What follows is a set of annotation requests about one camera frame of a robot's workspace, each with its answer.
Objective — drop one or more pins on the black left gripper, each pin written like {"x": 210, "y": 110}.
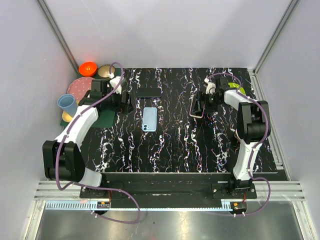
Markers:
{"x": 125, "y": 101}

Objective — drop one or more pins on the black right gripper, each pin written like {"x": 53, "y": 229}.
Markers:
{"x": 209, "y": 109}

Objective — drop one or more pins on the dark blue phone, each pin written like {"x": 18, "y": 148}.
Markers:
{"x": 149, "y": 92}

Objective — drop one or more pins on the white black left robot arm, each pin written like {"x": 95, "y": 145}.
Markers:
{"x": 62, "y": 157}

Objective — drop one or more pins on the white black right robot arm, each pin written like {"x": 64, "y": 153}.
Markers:
{"x": 252, "y": 129}

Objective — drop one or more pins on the green mat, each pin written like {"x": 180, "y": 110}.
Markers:
{"x": 106, "y": 119}

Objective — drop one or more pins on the brown patterned bowl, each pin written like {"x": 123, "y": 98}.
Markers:
{"x": 106, "y": 71}

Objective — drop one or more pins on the lime green plate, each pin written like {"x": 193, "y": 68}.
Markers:
{"x": 237, "y": 86}

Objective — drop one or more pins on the cream floral bowl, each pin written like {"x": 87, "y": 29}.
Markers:
{"x": 237, "y": 137}

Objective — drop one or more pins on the pink dotted plate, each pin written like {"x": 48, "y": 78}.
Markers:
{"x": 79, "y": 87}

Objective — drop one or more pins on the orange bowl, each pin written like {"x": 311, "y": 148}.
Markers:
{"x": 88, "y": 69}

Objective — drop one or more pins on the light blue cup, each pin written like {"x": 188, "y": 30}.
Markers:
{"x": 67, "y": 103}

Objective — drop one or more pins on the yellow square plate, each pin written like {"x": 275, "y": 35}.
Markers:
{"x": 66, "y": 117}

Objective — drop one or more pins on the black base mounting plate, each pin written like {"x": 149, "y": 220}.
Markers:
{"x": 173, "y": 190}

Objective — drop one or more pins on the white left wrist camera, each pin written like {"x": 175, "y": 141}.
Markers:
{"x": 116, "y": 85}

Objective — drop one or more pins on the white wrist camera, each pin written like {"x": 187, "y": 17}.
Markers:
{"x": 116, "y": 85}
{"x": 210, "y": 87}

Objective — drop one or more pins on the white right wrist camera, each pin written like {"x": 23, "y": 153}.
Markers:
{"x": 210, "y": 87}

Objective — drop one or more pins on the aluminium corner post right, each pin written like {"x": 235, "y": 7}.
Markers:
{"x": 276, "y": 34}

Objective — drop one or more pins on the aluminium corner post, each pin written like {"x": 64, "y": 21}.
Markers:
{"x": 47, "y": 13}
{"x": 276, "y": 34}

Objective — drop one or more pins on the aluminium corner post left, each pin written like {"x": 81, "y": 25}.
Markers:
{"x": 47, "y": 13}

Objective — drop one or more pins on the aluminium front rail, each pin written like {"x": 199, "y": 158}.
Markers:
{"x": 78, "y": 198}

